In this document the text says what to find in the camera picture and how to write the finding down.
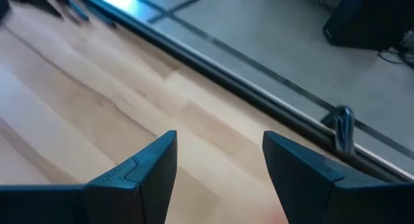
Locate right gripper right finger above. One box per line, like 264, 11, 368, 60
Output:
261, 129, 414, 224

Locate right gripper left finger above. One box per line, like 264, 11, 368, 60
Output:
0, 129, 178, 224

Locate silver metal clamp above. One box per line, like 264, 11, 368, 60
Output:
321, 105, 356, 155

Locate black floor box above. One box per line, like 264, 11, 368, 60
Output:
322, 0, 414, 52

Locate black table edge frame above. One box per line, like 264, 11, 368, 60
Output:
69, 0, 414, 183

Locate black floor cables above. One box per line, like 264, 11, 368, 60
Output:
377, 29, 414, 69

